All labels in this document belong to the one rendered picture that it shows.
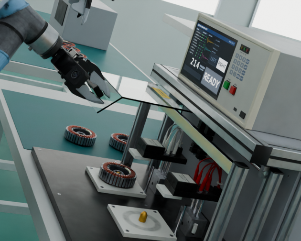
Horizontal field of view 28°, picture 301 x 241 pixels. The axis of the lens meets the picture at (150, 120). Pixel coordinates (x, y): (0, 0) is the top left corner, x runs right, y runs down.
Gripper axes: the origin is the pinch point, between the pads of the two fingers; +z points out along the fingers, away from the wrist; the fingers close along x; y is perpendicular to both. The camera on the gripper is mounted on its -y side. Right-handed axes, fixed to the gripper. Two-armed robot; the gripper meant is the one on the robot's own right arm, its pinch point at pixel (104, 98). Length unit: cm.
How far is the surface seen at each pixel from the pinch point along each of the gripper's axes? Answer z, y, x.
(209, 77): 17.7, -0.8, -24.4
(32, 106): 16, 76, 25
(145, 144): 23.2, 6.9, 1.7
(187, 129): 22.1, -4.7, -9.8
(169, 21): 41, 98, -39
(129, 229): 21.3, -20.3, 18.6
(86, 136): 25, 43, 16
